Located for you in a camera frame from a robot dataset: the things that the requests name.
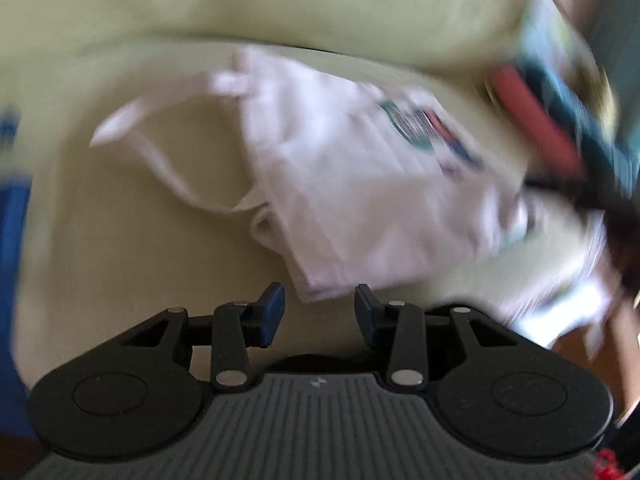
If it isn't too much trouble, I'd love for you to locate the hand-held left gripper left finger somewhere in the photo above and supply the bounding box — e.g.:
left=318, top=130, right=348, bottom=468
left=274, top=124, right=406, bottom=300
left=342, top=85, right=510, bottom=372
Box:
left=119, top=282, right=286, bottom=393

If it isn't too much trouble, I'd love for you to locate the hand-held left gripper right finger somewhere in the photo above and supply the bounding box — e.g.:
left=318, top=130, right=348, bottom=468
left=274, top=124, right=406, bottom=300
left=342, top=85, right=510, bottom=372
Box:
left=354, top=284, right=521, bottom=392

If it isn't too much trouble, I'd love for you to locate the white shopping bag blue print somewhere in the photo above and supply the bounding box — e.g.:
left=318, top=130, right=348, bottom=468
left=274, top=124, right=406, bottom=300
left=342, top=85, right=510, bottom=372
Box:
left=90, top=45, right=536, bottom=303

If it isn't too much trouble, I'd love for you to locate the pale green sofa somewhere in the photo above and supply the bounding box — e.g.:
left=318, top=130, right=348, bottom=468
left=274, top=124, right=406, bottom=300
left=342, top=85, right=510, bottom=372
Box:
left=0, top=42, right=616, bottom=391

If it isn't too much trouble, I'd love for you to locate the blue object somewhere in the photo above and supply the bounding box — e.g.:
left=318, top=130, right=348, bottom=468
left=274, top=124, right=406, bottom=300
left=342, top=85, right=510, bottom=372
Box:
left=0, top=107, right=33, bottom=441

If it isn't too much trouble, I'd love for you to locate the pale green sofa cushion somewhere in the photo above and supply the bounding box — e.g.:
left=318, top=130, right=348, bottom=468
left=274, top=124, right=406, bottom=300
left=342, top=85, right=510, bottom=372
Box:
left=0, top=0, right=551, bottom=81

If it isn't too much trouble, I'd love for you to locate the red cord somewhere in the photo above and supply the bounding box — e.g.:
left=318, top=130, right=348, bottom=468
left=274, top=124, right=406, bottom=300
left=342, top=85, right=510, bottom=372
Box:
left=594, top=449, right=623, bottom=480

